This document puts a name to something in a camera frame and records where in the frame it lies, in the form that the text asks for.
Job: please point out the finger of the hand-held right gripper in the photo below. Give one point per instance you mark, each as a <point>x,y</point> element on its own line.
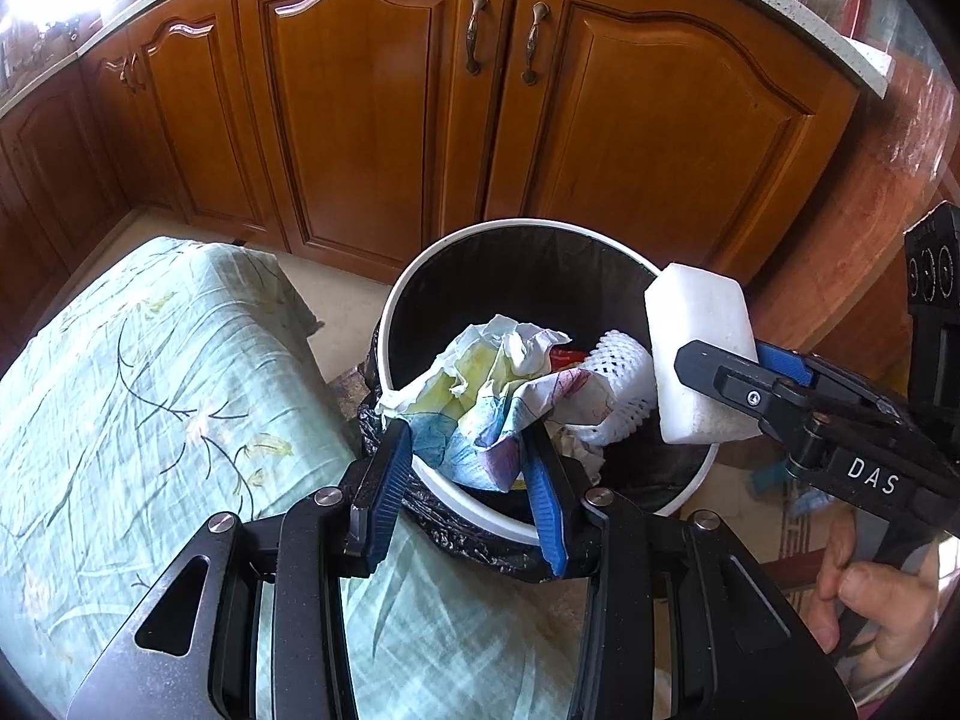
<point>784,364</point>
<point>727,386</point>

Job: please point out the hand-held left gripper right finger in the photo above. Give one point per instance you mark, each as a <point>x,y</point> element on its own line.
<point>547,510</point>

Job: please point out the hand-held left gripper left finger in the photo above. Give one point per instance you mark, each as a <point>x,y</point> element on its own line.
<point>384,499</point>

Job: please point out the white rimmed round trash bin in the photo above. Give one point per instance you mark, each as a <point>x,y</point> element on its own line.
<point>472,499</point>

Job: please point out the white foam block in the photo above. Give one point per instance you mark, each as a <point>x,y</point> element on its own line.
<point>697,315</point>

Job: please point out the large white foam fruit net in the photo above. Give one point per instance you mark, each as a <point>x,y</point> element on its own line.
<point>615,375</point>

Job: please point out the colourful paper napkin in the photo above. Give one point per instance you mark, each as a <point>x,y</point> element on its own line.
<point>480,390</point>

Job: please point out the red snack packet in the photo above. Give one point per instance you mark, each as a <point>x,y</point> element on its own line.
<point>566,354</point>

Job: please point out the white bin with black liner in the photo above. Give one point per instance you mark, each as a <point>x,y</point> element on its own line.
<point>525,277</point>

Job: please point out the person's right hand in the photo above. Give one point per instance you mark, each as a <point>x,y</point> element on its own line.
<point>885,615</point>

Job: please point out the blue cloth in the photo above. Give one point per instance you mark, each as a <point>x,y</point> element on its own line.
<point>780,489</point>

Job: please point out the patterned rug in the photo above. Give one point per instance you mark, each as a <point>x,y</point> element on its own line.
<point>795,547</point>

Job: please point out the teal floral tablecloth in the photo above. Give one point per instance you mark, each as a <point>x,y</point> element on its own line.
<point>150,405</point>

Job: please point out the grey speckled countertop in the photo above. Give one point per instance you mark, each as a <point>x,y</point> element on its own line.
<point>750,4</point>

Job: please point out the wooden kitchen cabinet row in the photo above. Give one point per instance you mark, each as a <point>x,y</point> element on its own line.
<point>337,127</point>

